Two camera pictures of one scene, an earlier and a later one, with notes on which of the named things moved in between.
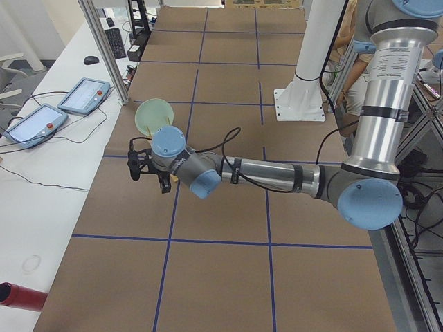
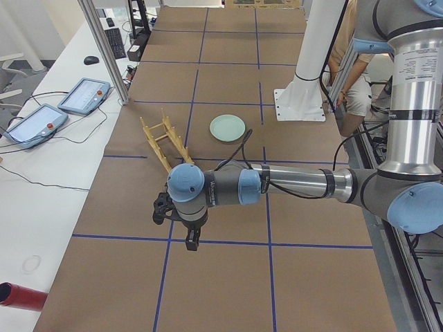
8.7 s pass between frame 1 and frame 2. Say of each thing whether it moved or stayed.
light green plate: moved
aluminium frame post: stayed
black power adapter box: stayed
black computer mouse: stayed
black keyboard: stayed
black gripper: moved
